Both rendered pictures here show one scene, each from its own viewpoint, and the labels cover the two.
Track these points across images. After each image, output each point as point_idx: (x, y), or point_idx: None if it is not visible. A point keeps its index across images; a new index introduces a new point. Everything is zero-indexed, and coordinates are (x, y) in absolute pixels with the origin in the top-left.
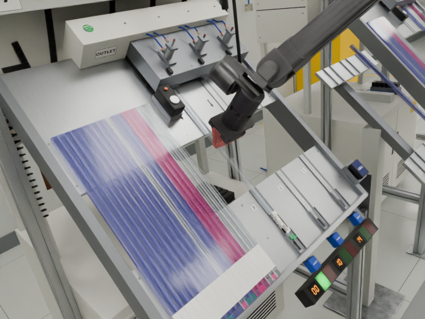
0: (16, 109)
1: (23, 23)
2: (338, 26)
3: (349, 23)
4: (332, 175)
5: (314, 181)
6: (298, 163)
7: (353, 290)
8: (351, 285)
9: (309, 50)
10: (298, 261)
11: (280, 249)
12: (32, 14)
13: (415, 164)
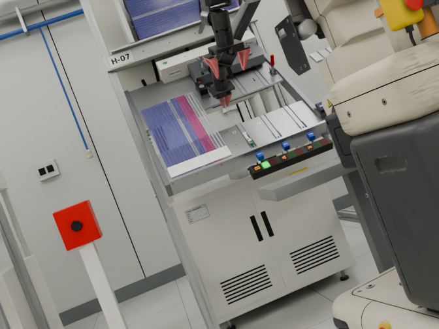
0: (130, 102)
1: (146, 70)
2: (238, 23)
3: (244, 19)
4: (306, 114)
5: (288, 118)
6: (280, 110)
7: None
8: None
9: None
10: (245, 151)
11: (242, 149)
12: (150, 65)
13: None
